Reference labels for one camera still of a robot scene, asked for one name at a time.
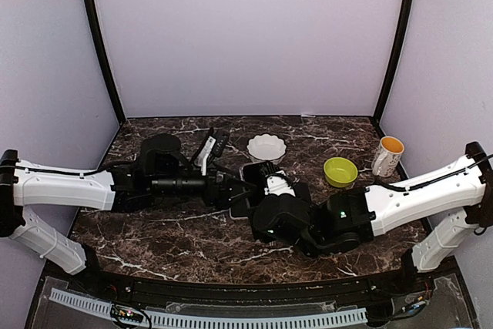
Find black smartphone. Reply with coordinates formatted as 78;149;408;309
240;161;279;208

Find pink phone case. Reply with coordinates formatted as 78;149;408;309
230;200;254;220

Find black phone case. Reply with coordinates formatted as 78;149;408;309
293;182;312;203

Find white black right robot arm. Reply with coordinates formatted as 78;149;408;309
240;142;492;294

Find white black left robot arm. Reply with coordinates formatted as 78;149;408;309
1;130;256;295

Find white scalloped bowl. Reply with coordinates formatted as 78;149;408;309
246;133;287;164

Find green bowl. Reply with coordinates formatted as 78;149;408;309
324;157;358;188

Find white mug yellow inside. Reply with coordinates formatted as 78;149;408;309
371;136;405;177

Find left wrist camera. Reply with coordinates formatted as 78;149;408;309
191;127;230;176

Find white slotted cable duct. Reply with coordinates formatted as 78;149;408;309
49;288;368;328

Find black front table rail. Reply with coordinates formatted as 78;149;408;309
42;259;459;311

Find black left corner post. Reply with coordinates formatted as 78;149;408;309
83;0;126;126

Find black corner post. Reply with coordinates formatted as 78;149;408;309
372;0;413;124
83;0;126;126

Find black right corner post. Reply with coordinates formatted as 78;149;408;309
372;0;413;124

